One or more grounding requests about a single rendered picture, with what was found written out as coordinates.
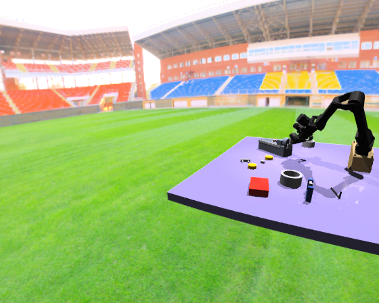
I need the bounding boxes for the dark grey ring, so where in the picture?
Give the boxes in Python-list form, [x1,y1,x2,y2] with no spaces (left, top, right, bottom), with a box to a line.
[280,170,303,188]
[302,139,315,148]

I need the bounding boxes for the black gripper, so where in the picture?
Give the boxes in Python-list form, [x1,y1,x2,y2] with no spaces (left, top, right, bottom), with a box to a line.
[289,127,313,145]

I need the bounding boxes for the red block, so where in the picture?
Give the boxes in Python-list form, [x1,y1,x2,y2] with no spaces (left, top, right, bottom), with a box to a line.
[249,177,269,197]

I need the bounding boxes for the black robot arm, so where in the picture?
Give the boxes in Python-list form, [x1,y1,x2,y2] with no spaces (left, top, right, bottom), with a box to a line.
[293,91,375,156]

